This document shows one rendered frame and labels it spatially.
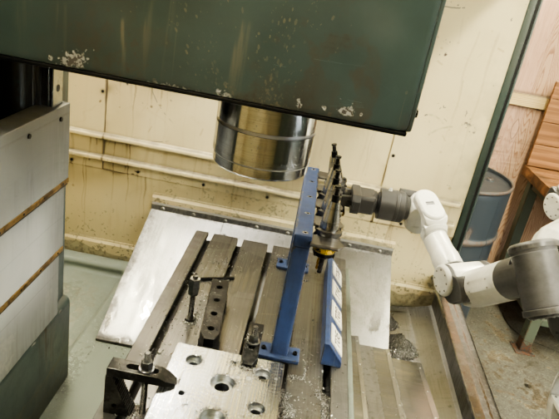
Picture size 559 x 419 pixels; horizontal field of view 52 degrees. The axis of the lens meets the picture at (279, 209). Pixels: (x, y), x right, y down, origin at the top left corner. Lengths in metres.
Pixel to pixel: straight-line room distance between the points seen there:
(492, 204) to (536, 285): 1.90
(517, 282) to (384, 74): 0.62
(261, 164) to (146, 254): 1.20
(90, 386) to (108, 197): 0.77
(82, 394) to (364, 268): 1.00
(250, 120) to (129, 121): 1.26
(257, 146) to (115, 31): 0.25
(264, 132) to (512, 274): 0.64
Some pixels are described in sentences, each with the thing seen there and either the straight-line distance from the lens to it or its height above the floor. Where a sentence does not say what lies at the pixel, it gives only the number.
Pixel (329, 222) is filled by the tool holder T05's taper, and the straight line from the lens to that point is 1.28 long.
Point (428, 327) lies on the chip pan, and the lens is 2.14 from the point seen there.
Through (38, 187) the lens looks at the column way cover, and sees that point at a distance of 1.21.
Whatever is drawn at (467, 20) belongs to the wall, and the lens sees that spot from 1.94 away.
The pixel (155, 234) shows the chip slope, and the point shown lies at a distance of 2.08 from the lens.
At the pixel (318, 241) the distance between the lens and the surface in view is 1.25.
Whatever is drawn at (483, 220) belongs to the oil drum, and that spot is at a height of 0.72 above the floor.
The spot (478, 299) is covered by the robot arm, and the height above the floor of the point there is 1.13.
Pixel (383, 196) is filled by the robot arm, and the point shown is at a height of 1.22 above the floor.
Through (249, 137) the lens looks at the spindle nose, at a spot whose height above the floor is 1.51.
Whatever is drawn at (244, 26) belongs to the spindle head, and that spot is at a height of 1.67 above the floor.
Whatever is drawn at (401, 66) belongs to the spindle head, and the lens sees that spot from 0.78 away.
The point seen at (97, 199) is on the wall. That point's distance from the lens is 2.23.
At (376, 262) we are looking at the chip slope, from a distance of 2.10.
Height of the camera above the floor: 1.75
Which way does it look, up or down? 23 degrees down
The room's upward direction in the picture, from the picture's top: 11 degrees clockwise
